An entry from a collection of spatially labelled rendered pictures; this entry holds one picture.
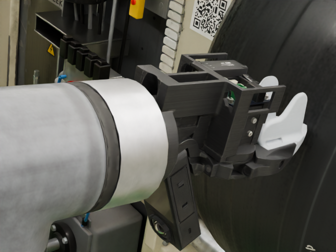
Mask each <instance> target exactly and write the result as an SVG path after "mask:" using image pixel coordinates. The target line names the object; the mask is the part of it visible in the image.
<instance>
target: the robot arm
mask: <svg viewBox="0 0 336 252"><path fill-rule="evenodd" d="M227 56H228V54H227V53H225V52H222V53H195V54H181V57H180V61H179V65H178V69H177V73H163V72H162V71H160V70H159V69H157V68H156V67H154V66H152V65H151V64H150V65H137V66H136V70H135V75H134V79H133V80H132V79H129V78H116V79H101V80H86V81H73V82H61V83H46V84H30V85H15V86H0V252H46V249H47V245H48V241H49V235H50V229H51V225H52V223H53V222H55V221H59V220H63V219H67V218H71V217H75V216H80V215H83V214H87V213H91V212H97V211H101V210H105V209H109V208H114V207H118V206H122V205H126V204H131V203H135V202H139V201H142V200H144V204H145V208H146V212H147V216H148V219H149V223H150V225H151V228H152V229H153V231H154V232H155V233H156V234H157V235H158V236H159V237H160V238H161V239H162V240H164V241H165V242H166V243H171V244H172V245H173V246H175V247H176V248H177V249H178V250H179V251H181V250H182V249H184V248H185V247H186V246H187V245H189V244H190V243H191V242H192V241H193V240H195V239H196V238H197V237H198V236H200V235H201V230H200V224H199V218H198V213H197V207H196V201H195V195H194V190H193V184H192V178H191V173H192V174H193V175H195V176H198V175H200V174H201V173H202V172H204V173H205V174H206V175H208V176H209V177H213V178H216V179H220V180H230V179H242V178H244V177H247V178H248V179H253V178H255V177H260V176H269V175H274V174H276V173H278V172H280V171H281V170H282V169H283V168H284V167H285V166H286V165H287V164H288V162H289V161H290V160H291V159H292V157H293V155H294V154H295V153H296V152H297V150H298V149H299V147H300V146H301V144H302V143H303V141H304V139H305V136H306V133H307V125H306V124H304V123H303V121H304V116H305V111H306V106H307V100H308V99H307V95H306V94H305V93H304V92H301V93H298V94H296V95H295V96H294V97H293V99H292V100H291V101H290V103H289V104H288V106H287V107H286V109H285V110H284V111H283V113H282V114H281V115H280V116H276V113H277V112H278V110H279V107H280V104H281V101H282V98H283V95H284V92H285V89H286V86H285V85H279V82H278V79H277V78H276V77H275V76H267V77H265V78H264V79H263V80H262V81H261V82H260V84H259V82H257V81H256V80H254V79H252V78H251V77H250V76H249V75H248V74H247V71H248V67H247V66H246V65H243V64H241V63H239V62H237V61H235V60H226V59H227ZM196 59H214V61H196Z"/></svg>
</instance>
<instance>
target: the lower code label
mask: <svg viewBox="0 0 336 252"><path fill-rule="evenodd" d="M230 3H231V0H195V1H194V6H193V12H192V17H191V22H190V29H192V30H193V31H195V32H197V33H199V34H201V35H202V36H204V37H206V38H208V39H209V40H211V41H213V38H214V36H215V34H216V32H217V29H218V27H219V25H220V23H221V21H222V19H223V17H224V15H225V13H226V11H227V9H228V8H229V6H230Z"/></svg>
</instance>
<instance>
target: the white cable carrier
mask: <svg viewBox="0 0 336 252"><path fill-rule="evenodd" d="M185 3H186V0H173V1H170V3H169V8H171V9H172V10H169V11H168V15H167V16H168V17H169V18H170V19H168V20H167V21H166V26H168V27H169V28H166V29H165V33H164V34H165V35H167V36H165V37H164V39H163V43H164V44H166V45H164V46H163V47H162V52H163V53H164V54H162V55H161V57H160V60H161V61H163V62H160V64H159V68H160V69H161V72H163V73H165V74H171V73H173V71H174V67H173V66H174V65H175V57H176V54H177V50H176V49H177V48H178V40H179V38H180V33H179V32H180V31H181V28H182V24H181V23H182V22H183V15H182V14H184V9H185V6H184V5H185Z"/></svg>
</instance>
